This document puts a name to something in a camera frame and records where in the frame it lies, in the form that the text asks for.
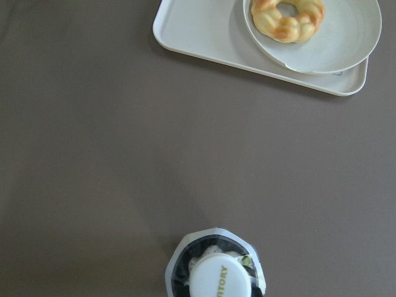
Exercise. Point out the tea bottle white cap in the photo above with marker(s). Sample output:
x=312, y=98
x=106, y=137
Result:
x=214, y=262

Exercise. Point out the cream plastic serving tray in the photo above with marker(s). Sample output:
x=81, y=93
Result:
x=216, y=31

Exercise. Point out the white round plate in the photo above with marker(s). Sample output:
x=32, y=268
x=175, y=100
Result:
x=348, y=34

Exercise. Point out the braided ring bread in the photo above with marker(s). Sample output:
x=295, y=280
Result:
x=287, y=29

